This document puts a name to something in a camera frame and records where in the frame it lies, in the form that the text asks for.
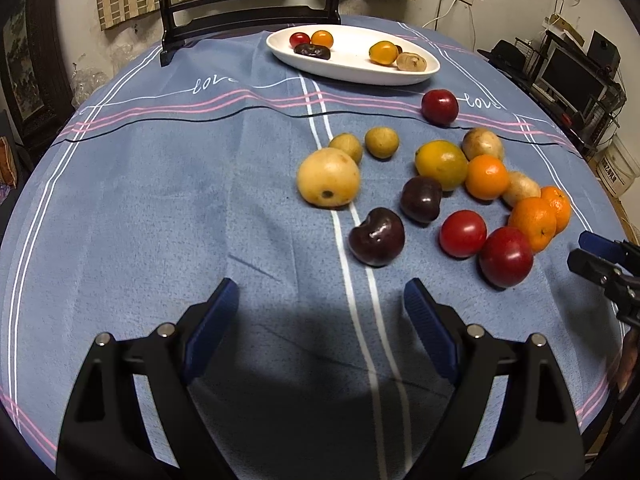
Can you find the dark cherry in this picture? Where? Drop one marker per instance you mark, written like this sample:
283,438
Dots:
379,239
420,199

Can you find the white bucket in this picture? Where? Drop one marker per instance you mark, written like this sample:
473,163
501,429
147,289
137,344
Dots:
617,168

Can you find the small longan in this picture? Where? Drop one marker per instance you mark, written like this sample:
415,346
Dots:
382,142
349,144

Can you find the large red plum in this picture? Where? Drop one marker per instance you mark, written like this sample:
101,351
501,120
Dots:
506,257

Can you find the blue striped tablecloth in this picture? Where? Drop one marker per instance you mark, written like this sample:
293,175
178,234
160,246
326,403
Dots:
171,178

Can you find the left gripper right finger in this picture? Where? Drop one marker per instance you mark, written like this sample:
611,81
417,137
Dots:
537,435

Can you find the yellow pale pear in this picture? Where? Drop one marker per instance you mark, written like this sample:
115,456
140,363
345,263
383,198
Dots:
328,178

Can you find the smooth small orange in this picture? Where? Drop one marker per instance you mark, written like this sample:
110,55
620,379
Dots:
487,177

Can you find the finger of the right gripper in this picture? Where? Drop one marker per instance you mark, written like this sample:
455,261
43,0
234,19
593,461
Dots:
619,252
618,286

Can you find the red plum near plate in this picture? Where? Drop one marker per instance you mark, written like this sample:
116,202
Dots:
440,107

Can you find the yellow orange citrus fruit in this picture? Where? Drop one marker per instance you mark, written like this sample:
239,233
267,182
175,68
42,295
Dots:
383,53

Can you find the mandarin orange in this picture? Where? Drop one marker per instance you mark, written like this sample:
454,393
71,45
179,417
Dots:
560,204
535,218

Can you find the dark framed painting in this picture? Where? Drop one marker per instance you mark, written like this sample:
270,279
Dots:
33,74

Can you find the red tomato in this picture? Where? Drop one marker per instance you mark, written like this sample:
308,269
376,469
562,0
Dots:
463,234
299,38

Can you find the dark cherry back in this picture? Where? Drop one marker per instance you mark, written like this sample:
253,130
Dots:
420,199

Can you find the beige potato fruit back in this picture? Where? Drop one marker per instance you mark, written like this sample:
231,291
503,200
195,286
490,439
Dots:
481,141

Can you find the black speaker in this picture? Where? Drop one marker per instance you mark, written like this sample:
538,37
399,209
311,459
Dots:
604,53

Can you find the large dark wrinkled fruit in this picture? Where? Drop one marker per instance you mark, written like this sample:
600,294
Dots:
313,51

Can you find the white oval plate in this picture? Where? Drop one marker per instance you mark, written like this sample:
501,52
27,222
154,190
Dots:
349,59

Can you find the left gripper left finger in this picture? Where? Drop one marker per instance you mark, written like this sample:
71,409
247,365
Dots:
103,434

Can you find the large beige round fruit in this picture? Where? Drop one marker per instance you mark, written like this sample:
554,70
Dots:
410,62

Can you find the dark cherry front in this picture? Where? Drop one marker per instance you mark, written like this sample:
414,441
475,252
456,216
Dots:
379,239

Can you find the orange persimmon fruit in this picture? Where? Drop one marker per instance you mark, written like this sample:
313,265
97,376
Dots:
322,38

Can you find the green yellow citrus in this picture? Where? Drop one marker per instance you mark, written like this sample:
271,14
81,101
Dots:
442,161

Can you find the computer monitor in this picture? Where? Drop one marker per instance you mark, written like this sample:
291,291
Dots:
567,79

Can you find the beige potato fruit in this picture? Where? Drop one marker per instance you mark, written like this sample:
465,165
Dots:
481,141
519,188

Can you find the beige potato fruit front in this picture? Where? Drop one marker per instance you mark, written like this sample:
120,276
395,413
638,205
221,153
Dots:
519,188

